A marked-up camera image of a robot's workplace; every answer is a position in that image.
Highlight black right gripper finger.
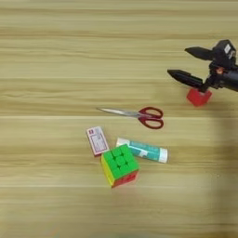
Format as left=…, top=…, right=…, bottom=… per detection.
left=184, top=46, right=216, bottom=62
left=166, top=69, right=206, bottom=91

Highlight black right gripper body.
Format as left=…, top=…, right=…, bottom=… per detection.
left=201, top=59, right=238, bottom=93

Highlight red cube block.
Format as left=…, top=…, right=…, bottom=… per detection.
left=186, top=87, right=213, bottom=108

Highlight red-handled scissors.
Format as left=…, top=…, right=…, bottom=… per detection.
left=96, top=106, right=165, bottom=130

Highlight white teal glue stick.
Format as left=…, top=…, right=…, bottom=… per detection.
left=115, top=137, right=169, bottom=165

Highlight green red yellow puzzle cube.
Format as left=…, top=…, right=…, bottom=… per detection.
left=100, top=143, right=140, bottom=189

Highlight small black white-labelled box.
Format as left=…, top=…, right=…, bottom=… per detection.
left=212, top=39, right=238, bottom=70

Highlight small red white card box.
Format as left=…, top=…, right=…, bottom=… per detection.
left=86, top=126, right=111, bottom=157

